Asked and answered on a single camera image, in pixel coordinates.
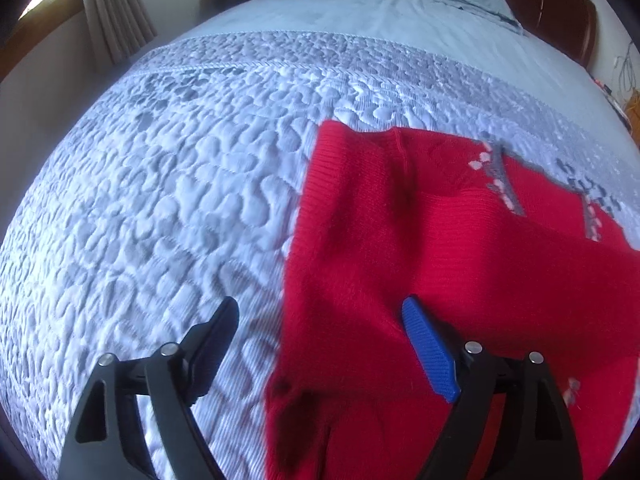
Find brown wooden headboard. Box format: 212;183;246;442
200;0;599;69

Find yellow object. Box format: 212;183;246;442
624;89;640;147

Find light quilted bedspread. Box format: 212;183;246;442
0;0;640;480

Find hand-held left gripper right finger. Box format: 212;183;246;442
401;296;583;480

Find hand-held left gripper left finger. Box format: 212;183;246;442
57;296;240;480

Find red knitted sweater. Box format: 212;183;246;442
264;121;640;480

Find hanging cables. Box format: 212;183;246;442
611;51;640;97

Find beige curtain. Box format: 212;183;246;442
77;0;159;66

